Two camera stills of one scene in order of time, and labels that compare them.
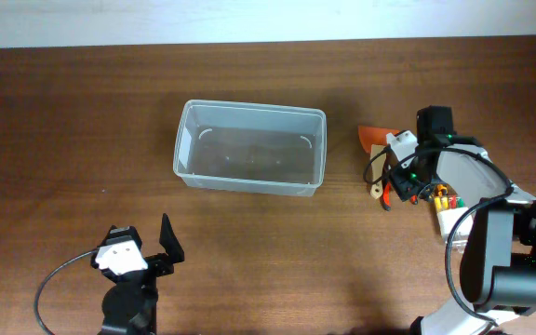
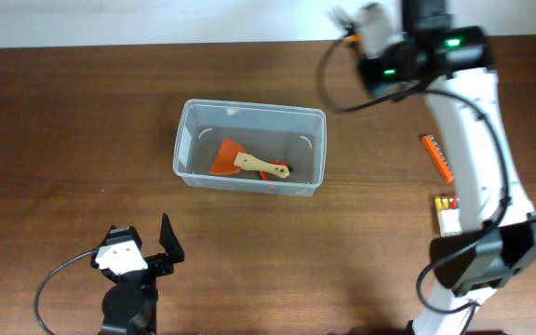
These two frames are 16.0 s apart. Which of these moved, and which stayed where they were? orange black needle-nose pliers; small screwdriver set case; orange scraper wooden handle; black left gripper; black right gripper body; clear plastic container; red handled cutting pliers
Moved: red handled cutting pliers; orange black needle-nose pliers; orange scraper wooden handle; black right gripper body
Stayed: clear plastic container; black left gripper; small screwdriver set case
